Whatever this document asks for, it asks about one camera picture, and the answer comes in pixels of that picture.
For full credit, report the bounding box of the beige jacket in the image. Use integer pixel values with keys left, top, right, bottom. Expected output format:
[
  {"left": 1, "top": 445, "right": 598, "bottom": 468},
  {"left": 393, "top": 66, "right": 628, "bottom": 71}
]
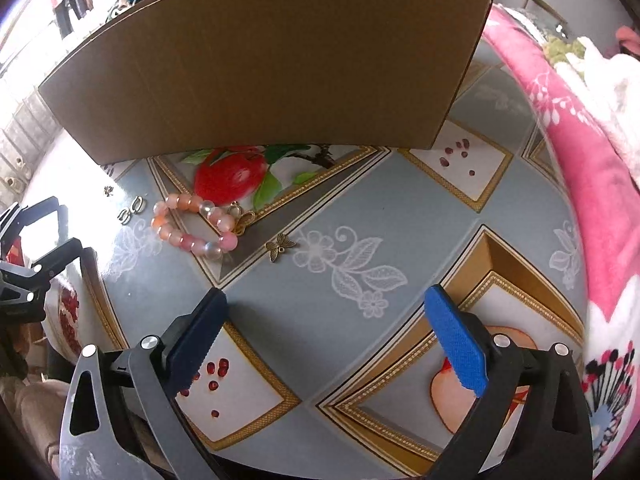
[{"left": 1, "top": 376, "right": 70, "bottom": 478}]

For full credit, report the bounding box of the fruit-pattern blue tablecloth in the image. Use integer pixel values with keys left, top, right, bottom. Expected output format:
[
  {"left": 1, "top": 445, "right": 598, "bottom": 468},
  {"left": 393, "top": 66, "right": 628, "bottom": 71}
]
[{"left": 29, "top": 39, "right": 591, "bottom": 480}]

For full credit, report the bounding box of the bronze butterfly charm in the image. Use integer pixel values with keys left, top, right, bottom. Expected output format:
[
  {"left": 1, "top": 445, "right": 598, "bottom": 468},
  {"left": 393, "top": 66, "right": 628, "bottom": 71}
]
[{"left": 265, "top": 233, "right": 298, "bottom": 263}]

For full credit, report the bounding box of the pink floral quilt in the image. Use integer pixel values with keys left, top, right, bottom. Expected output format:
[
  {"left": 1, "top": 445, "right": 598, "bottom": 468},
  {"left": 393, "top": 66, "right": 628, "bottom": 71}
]
[{"left": 483, "top": 6, "right": 639, "bottom": 474}]

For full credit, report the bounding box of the white fluffy blanket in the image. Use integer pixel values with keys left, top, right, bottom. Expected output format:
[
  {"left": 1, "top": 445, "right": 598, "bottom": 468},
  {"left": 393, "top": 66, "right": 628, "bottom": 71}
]
[{"left": 554, "top": 36, "right": 640, "bottom": 185}]

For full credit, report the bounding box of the brown cardboard box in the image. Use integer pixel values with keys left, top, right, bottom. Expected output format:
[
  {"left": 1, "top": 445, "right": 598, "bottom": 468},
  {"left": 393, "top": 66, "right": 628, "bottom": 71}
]
[{"left": 39, "top": 0, "right": 492, "bottom": 164}]

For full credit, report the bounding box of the wooden chair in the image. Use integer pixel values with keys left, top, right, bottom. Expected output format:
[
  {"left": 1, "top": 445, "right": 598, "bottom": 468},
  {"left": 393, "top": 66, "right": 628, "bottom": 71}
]
[{"left": 523, "top": 0, "right": 570, "bottom": 38}]

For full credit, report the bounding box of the pink bead bracelet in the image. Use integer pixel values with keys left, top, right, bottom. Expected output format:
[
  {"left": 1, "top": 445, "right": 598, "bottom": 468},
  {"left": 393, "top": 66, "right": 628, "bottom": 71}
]
[{"left": 150, "top": 192, "right": 241, "bottom": 262}]

